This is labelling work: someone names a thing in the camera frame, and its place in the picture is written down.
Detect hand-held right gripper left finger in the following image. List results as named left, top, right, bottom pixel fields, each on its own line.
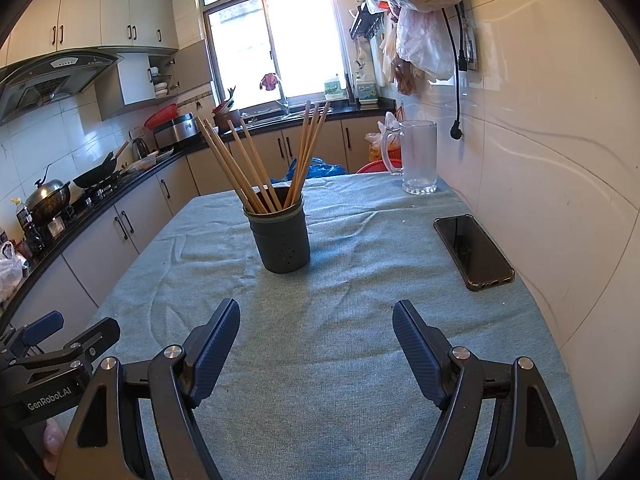
left=54, top=298, right=242, bottom=480

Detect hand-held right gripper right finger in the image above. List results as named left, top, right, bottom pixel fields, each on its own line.
left=392, top=300, right=575, bottom=480

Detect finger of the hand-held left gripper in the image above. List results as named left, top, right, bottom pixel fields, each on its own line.
left=10, top=316, right=122, bottom=370
left=0, top=310, right=65, bottom=357

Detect grey perforated chopstick holder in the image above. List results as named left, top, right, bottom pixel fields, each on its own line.
left=243, top=192, right=311, bottom=275

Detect bunch of wooden chopsticks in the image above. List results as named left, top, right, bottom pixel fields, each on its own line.
left=196, top=100, right=332, bottom=215

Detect brown pot with utensils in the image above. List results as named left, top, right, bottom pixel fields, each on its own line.
left=211, top=86, right=244, bottom=132

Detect person's left hand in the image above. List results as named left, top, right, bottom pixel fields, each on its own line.
left=41, top=416, right=67, bottom=476

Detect beige base cabinets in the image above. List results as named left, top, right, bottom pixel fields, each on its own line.
left=0, top=112, right=401, bottom=333

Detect teal tablecloth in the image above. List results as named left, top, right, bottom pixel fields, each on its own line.
left=92, top=172, right=588, bottom=480

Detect dark sauce bottle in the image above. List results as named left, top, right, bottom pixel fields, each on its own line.
left=11, top=196, right=37, bottom=256

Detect black smartphone in brown case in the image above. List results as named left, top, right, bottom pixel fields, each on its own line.
left=433, top=214, right=516, bottom=292

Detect steel lidded pot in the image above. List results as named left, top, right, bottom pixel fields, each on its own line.
left=24, top=165, right=72, bottom=227

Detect black wok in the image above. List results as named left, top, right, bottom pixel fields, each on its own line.
left=73, top=141, right=132, bottom=189

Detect red plastic basket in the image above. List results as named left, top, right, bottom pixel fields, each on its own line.
left=355, top=158, right=404, bottom=175

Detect clear glass beer mug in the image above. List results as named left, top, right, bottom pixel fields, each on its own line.
left=380, top=120, right=439, bottom=196

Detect blue plastic bag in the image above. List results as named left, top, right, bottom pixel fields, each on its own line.
left=271, top=156, right=349, bottom=184

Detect yellow plastic bag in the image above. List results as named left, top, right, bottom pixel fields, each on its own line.
left=364, top=111, right=402, bottom=165

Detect steel rice cooker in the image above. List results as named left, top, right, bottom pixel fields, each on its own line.
left=152, top=113, right=199, bottom=149

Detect red plastic colander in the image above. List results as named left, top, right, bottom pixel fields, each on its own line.
left=143, top=103, right=179, bottom=131

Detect grey range hood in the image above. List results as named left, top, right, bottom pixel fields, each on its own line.
left=0, top=49, right=124, bottom=127

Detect chrome kitchen faucet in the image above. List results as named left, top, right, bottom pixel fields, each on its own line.
left=275, top=80, right=292, bottom=117

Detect brown dried food bundle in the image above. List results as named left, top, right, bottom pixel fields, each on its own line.
left=391, top=55, right=427, bottom=96

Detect green box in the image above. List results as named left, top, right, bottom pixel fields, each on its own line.
left=322, top=76, right=349, bottom=102

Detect white hanging plastic bag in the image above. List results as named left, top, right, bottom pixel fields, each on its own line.
left=394, top=6, right=458, bottom=82

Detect kitchen window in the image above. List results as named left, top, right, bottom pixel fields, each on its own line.
left=194, top=0, right=353, bottom=113

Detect black knife rack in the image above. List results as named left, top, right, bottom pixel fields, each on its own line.
left=348, top=4, right=385, bottom=43

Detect black power cable with plug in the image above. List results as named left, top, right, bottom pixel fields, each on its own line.
left=440, top=5, right=465, bottom=142

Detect wall power socket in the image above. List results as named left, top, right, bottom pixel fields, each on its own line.
left=459, top=16, right=480, bottom=72

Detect white wall cabinets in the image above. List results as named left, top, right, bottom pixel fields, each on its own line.
left=0, top=0, right=181, bottom=68

